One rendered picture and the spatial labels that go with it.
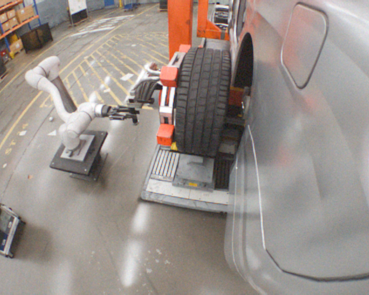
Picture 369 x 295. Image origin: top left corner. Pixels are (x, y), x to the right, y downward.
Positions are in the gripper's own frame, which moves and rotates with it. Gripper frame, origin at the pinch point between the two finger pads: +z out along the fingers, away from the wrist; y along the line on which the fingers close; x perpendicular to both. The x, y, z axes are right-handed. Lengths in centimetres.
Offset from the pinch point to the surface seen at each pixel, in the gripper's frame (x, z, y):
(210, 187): -68, 56, 6
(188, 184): -66, 37, 7
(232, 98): -23, 64, -60
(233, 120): -59, 73, -70
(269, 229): 37, 60, 64
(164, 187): -75, 17, 9
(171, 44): 22, 10, -60
